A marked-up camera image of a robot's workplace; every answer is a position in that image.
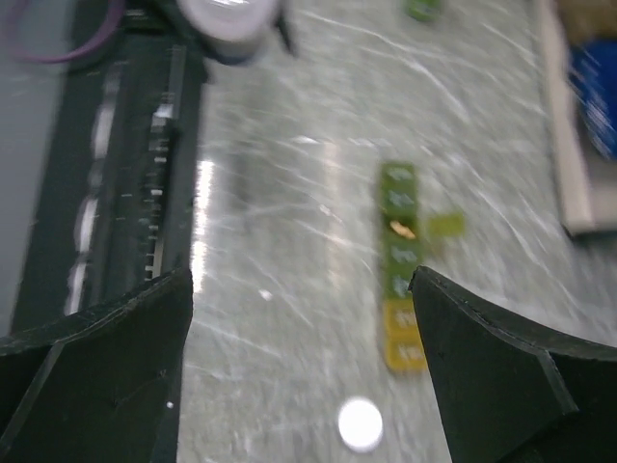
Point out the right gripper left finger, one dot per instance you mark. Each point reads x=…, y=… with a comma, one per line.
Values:
x=100, y=385

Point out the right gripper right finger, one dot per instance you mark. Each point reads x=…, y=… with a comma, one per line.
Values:
x=508, y=388

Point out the white bottle cap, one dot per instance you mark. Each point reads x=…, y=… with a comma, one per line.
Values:
x=360, y=424

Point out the green weekly pill organizer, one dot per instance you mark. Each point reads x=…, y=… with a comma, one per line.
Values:
x=406, y=238

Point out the dark white-capped pill bottle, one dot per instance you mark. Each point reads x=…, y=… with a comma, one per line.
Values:
x=233, y=32

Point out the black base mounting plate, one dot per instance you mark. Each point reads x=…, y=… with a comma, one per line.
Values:
x=100, y=121

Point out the beige three-tier shelf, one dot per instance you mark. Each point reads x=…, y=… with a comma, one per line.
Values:
x=586, y=182

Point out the blue chip bag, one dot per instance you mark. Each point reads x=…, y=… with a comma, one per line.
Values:
x=592, y=73

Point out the green cylindrical container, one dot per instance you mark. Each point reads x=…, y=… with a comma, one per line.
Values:
x=423, y=10

